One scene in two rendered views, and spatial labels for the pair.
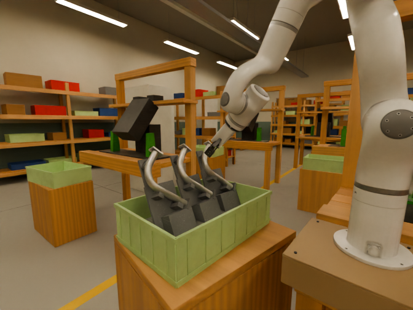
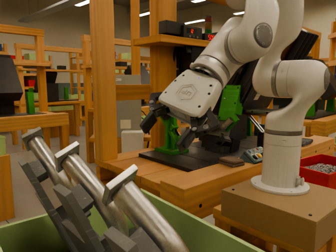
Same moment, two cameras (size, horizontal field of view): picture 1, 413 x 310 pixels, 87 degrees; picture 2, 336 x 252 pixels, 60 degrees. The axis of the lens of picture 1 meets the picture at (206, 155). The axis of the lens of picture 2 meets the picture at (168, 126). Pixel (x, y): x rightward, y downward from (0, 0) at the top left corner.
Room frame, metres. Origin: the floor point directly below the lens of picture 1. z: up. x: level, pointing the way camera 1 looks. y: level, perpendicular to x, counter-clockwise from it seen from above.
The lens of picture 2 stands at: (0.83, 0.53, 1.29)
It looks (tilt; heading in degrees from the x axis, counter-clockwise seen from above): 9 degrees down; 278
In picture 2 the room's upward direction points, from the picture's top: straight up
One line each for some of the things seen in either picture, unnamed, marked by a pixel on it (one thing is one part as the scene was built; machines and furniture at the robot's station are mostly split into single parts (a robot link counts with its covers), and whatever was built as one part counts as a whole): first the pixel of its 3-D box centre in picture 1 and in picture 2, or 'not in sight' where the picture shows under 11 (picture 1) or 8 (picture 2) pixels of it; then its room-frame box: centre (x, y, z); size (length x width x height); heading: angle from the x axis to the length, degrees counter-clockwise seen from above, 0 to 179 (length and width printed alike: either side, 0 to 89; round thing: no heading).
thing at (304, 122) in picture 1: (304, 124); not in sight; (10.12, -4.53, 1.11); 3.01 x 0.54 x 2.23; 53
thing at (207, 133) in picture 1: (198, 126); not in sight; (6.97, 0.27, 1.13); 2.48 x 0.54 x 2.27; 53
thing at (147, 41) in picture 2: not in sight; (200, 46); (0.90, -1.46, 1.52); 0.90 x 0.25 x 0.04; 50
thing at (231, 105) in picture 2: not in sight; (232, 102); (0.70, -1.19, 1.17); 0.13 x 0.12 x 0.20; 50
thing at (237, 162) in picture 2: not in sight; (231, 161); (0.72, -0.85, 0.91); 0.10 x 0.08 x 0.03; 130
